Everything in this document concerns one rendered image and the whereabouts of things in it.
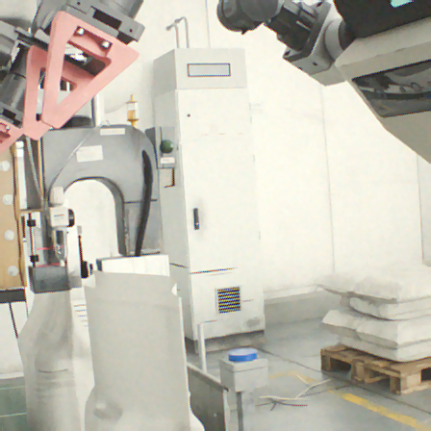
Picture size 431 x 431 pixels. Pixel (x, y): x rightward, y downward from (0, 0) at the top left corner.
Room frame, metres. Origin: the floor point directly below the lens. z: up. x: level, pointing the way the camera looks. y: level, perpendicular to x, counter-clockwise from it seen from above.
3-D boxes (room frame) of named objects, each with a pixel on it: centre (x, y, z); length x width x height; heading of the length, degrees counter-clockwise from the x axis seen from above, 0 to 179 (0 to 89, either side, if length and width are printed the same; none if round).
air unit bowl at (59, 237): (1.46, 0.30, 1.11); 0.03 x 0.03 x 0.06
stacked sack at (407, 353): (4.24, -1.02, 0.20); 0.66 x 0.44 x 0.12; 22
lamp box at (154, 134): (1.62, 0.09, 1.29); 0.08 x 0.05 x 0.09; 22
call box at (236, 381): (1.53, -0.05, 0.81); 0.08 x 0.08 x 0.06; 22
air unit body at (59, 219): (1.46, 0.29, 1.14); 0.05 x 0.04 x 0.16; 112
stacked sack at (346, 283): (4.45, -0.98, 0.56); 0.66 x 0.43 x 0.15; 109
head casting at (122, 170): (1.67, 0.27, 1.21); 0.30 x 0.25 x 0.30; 22
